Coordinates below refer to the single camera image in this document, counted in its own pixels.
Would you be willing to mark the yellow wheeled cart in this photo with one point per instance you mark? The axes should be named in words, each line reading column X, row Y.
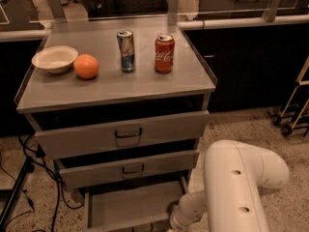
column 293, row 114

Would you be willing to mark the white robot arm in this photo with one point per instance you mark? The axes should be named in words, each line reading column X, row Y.
column 235, row 176

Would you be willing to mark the orange fruit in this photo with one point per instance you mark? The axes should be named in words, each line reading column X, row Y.
column 86, row 66

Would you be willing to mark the grey bottom drawer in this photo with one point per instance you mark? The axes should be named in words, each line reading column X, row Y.
column 139, row 205

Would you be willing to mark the blue silver drink can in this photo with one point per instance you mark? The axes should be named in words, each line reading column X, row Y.
column 126, row 45

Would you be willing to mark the white bowl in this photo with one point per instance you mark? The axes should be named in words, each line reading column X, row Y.
column 55, row 59

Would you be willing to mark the grey middle drawer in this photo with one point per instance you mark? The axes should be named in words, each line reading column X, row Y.
column 126, row 169

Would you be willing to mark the grey drawer cabinet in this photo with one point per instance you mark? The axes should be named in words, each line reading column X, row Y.
column 62, row 101

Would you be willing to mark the grey drawer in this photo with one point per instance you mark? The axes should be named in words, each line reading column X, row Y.
column 139, row 205
column 126, row 169
column 86, row 140

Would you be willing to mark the red cola can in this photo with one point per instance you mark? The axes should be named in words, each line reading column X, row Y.
column 164, row 53

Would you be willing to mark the grey top drawer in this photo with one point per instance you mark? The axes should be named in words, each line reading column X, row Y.
column 86, row 140

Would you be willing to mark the black tripod leg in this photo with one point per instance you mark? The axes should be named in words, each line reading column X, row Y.
column 14, row 192

